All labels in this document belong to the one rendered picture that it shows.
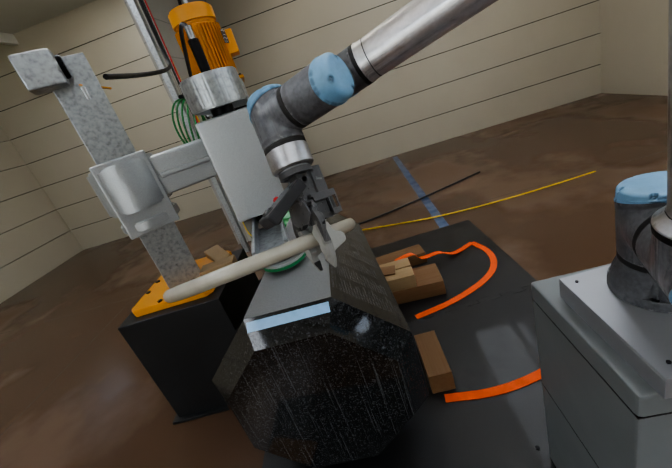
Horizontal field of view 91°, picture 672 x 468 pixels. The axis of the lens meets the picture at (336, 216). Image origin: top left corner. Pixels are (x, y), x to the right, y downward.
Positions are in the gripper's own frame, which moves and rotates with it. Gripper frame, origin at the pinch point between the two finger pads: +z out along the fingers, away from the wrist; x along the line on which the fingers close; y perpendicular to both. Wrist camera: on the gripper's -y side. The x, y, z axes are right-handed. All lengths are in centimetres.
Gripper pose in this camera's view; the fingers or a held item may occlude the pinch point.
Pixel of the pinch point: (323, 264)
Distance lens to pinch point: 67.0
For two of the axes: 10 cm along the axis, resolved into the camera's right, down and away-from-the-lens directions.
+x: -5.6, 2.6, 7.8
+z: 3.8, 9.3, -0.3
